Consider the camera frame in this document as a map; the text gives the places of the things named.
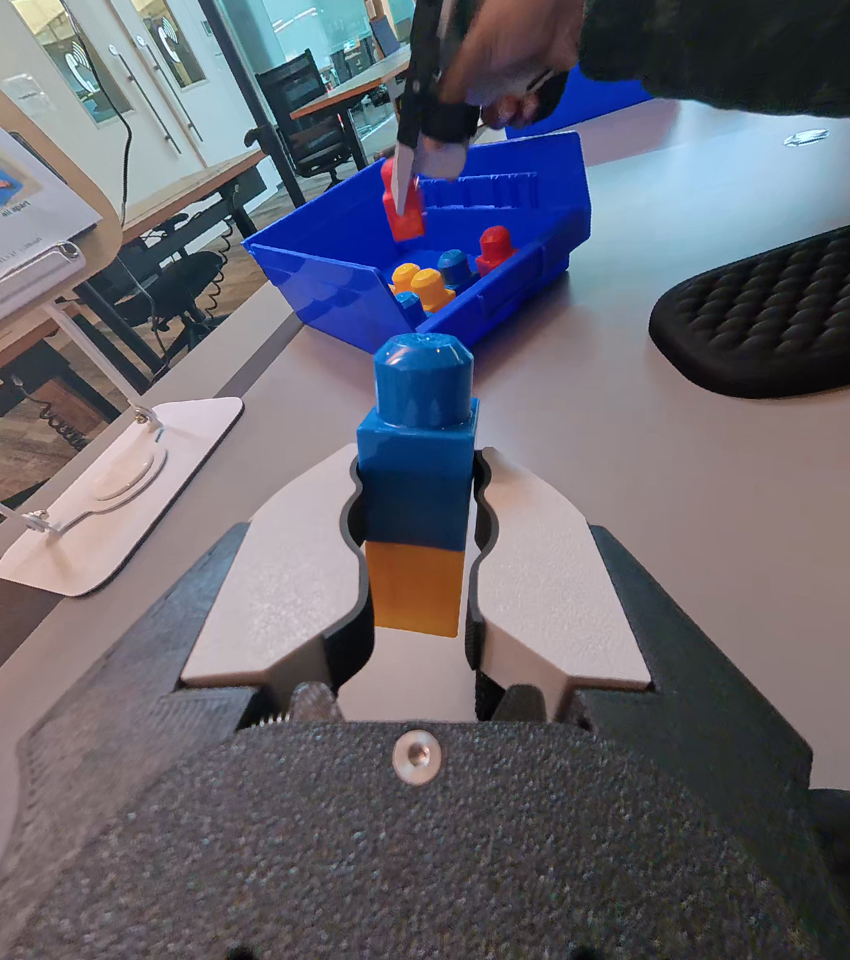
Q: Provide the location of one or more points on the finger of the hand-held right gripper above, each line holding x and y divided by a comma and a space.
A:
440, 159
404, 180

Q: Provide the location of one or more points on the wooden desk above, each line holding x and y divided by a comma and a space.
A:
192, 180
350, 86

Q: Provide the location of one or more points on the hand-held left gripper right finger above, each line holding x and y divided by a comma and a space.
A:
552, 592

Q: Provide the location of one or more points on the blue plastic bin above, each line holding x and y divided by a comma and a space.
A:
305, 277
597, 105

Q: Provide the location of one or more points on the black office chair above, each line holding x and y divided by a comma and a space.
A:
177, 277
305, 112

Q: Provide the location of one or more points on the wall icon panel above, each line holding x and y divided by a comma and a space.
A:
169, 37
79, 60

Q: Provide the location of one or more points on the red mega block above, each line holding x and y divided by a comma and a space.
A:
496, 247
406, 221

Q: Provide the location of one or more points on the white document stand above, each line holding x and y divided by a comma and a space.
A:
132, 487

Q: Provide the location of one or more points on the small silver oval disc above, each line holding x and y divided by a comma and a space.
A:
806, 138

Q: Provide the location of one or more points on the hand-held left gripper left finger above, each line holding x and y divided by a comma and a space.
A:
282, 592

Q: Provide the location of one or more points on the black light stand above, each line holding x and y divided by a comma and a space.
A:
248, 90

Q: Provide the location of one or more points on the person's right forearm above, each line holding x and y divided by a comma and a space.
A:
732, 52

